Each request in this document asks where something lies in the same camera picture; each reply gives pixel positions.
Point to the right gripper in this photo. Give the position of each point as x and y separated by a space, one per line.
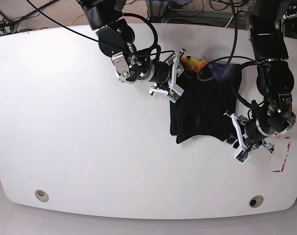
161 72

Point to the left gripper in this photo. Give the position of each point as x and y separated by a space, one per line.
251 131

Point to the black T-shirt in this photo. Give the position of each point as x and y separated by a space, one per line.
207 96

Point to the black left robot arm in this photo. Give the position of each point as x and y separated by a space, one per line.
275 80

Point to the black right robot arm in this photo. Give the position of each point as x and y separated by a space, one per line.
116 40

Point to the red tape rectangle marking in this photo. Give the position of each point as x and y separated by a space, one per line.
280 152

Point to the white power strip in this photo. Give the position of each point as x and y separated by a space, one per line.
291 13

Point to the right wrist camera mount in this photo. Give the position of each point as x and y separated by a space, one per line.
171 89

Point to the right table cable grommet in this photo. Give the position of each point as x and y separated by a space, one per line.
256 201

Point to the table cable grommet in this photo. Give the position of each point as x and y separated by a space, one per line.
41 196
256 201

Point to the left table cable grommet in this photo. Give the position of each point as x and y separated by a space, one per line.
41 196

